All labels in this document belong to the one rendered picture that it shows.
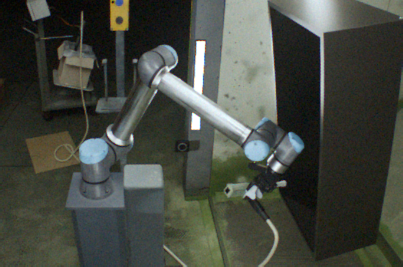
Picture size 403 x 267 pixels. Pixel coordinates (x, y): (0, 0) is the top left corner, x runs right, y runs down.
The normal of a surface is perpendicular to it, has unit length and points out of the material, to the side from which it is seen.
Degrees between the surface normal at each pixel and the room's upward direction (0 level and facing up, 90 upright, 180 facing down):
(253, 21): 90
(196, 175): 90
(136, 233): 90
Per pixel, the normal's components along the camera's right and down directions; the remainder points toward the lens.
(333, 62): 0.16, 0.45
